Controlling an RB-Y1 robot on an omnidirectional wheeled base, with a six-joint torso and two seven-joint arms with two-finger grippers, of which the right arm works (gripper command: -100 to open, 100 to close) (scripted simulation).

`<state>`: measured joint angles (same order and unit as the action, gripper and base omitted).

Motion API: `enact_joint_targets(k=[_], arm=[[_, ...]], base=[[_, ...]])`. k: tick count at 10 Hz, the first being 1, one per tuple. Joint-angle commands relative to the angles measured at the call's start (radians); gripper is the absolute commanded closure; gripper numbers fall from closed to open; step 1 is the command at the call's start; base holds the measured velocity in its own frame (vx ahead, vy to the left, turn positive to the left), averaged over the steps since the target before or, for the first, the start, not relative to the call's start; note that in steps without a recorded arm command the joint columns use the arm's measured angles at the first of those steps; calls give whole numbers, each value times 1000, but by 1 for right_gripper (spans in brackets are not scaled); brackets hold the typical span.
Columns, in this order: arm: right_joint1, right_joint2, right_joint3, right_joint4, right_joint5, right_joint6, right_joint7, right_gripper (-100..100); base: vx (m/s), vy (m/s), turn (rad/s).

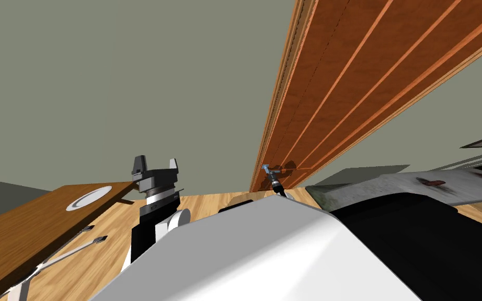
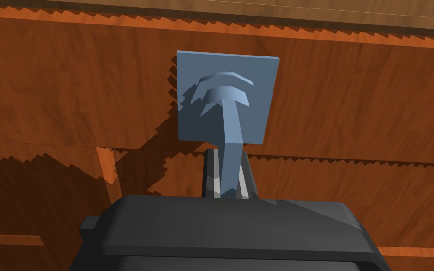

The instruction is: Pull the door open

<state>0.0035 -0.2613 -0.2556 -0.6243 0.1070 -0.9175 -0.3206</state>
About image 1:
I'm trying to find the white plate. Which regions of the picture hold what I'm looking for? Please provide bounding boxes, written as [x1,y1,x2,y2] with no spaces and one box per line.
[65,186,113,212]

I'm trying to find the brown wooden door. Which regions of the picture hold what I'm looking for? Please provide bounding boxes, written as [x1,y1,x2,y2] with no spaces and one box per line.
[249,0,482,193]

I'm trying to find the brown wooden table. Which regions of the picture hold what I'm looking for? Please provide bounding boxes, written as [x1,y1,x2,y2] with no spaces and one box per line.
[0,181,140,301]

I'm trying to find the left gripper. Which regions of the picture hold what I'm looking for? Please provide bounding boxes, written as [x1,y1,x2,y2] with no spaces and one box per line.
[131,155,180,195]

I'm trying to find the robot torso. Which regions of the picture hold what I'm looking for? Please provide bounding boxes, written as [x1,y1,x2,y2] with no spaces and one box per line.
[89,194,424,301]

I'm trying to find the grey mottled furniture top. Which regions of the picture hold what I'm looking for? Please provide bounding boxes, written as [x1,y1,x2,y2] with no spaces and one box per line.
[306,168,482,212]

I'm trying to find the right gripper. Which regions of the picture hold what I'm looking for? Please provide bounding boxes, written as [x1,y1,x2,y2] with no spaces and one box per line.
[261,164,282,184]

